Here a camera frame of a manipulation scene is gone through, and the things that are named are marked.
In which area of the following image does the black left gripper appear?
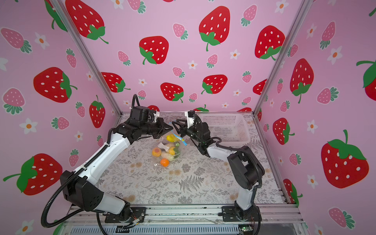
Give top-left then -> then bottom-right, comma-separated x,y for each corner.
139,118 -> 173,139

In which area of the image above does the yellow mango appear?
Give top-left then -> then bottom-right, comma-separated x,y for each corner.
166,134 -> 179,143

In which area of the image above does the clear zip bag blue zipper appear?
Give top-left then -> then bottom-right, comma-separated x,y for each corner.
151,130 -> 188,168

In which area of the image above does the yellow red peach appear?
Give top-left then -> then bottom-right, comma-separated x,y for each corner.
152,147 -> 162,157

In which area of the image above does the white radish with leaves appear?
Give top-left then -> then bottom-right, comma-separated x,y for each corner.
161,146 -> 181,162

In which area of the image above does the orange tangerine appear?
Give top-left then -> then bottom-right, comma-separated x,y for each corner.
160,158 -> 170,167

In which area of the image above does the white plastic mesh basket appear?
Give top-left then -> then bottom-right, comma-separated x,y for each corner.
198,113 -> 251,147

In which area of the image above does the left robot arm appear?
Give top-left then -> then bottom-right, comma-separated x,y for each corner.
60,117 -> 173,221

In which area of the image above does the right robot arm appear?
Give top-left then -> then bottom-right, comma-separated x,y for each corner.
172,119 -> 265,213

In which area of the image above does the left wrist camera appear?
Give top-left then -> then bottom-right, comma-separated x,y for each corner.
130,106 -> 160,123

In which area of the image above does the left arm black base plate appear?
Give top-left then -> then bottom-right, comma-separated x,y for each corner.
105,207 -> 147,224

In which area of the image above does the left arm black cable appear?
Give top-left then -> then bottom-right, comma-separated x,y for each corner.
40,93 -> 142,235

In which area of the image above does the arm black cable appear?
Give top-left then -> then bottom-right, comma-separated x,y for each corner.
40,93 -> 142,235
187,111 -> 263,235

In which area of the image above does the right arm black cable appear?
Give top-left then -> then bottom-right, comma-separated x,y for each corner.
187,111 -> 263,235

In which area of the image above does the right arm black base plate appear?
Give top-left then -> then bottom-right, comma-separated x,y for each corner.
218,205 -> 262,222

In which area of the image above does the aluminium front rail frame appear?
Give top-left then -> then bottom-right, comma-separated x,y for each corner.
59,204 -> 310,235

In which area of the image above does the aluminium left corner post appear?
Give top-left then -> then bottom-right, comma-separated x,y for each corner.
51,0 -> 122,118

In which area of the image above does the aluminium corner post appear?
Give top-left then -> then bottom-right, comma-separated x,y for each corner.
253,0 -> 313,116
51,0 -> 122,118

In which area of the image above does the aluminium right corner post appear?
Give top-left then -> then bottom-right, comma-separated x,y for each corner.
253,0 -> 313,116

